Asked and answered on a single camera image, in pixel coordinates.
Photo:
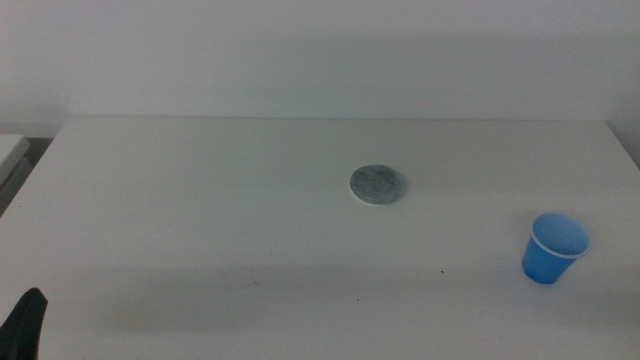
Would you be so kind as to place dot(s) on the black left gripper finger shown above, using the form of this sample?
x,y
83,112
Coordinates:
x,y
22,330

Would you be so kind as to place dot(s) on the blue plastic cup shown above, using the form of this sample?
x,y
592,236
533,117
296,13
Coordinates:
x,y
550,260

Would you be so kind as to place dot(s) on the round grey cup mat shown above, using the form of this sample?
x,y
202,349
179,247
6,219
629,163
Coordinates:
x,y
377,185

